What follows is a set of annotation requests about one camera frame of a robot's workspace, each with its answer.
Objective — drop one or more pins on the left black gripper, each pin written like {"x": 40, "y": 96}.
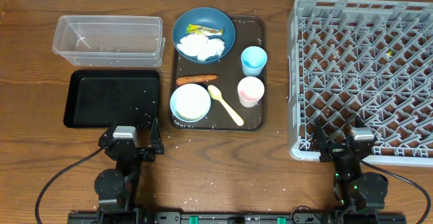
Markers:
{"x": 134, "y": 149}

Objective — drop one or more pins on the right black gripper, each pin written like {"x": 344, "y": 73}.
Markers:
{"x": 338, "y": 153}

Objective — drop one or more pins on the light blue bowl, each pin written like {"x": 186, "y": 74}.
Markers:
{"x": 190, "y": 103}

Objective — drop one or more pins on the pink cup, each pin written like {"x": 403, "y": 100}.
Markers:
{"x": 250, "y": 90}

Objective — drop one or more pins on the light blue cup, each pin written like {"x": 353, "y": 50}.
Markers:
{"x": 253, "y": 60}

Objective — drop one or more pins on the white tissue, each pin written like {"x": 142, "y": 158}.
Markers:
{"x": 201, "y": 47}

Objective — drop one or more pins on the yellow snack wrapper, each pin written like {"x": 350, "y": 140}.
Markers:
{"x": 195, "y": 29}

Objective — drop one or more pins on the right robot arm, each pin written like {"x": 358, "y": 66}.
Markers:
{"x": 361, "y": 194}

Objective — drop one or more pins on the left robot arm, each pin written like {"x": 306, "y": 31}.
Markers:
{"x": 117, "y": 188}

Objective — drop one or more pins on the black waste tray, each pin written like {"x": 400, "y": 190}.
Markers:
{"x": 99, "y": 98}

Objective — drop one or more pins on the grey dishwasher rack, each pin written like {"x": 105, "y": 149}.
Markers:
{"x": 364, "y": 59}

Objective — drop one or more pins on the orange carrot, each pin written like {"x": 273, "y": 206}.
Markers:
{"x": 183, "y": 80}

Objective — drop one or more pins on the yellow plastic spoon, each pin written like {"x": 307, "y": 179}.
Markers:
{"x": 216, "y": 94}

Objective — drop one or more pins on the brown serving tray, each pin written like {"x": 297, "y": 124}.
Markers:
{"x": 250, "y": 31}

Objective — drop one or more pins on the clear plastic bin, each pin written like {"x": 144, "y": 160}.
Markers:
{"x": 110, "y": 41}

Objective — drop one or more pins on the dark blue plate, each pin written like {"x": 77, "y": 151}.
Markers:
{"x": 210, "y": 17}

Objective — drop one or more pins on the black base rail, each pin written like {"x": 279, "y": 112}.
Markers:
{"x": 178, "y": 218}

